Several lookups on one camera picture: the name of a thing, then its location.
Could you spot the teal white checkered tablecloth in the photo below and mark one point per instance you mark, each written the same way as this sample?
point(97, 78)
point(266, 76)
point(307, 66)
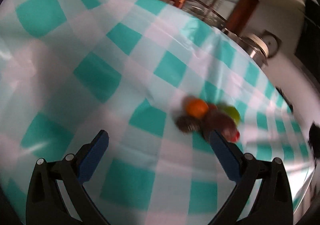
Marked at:
point(70, 68)

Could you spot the small red tomato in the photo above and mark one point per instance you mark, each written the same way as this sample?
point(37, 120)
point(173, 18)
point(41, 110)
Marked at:
point(233, 135)

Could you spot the dark brown wrinkled fruit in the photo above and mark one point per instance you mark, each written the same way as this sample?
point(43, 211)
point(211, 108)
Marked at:
point(188, 124)

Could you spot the dark purple round fruit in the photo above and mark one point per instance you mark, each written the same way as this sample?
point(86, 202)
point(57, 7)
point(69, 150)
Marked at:
point(216, 120)

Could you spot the orange mandarin in pile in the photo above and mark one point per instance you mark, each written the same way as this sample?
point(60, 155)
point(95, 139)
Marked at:
point(196, 108)

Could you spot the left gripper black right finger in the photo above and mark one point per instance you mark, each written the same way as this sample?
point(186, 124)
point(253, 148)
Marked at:
point(273, 203)

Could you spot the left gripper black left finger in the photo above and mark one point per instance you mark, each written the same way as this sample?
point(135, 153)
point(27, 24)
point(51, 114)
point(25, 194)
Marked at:
point(45, 204)

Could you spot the steel pot with white lid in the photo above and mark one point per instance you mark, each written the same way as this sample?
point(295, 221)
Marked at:
point(259, 47)

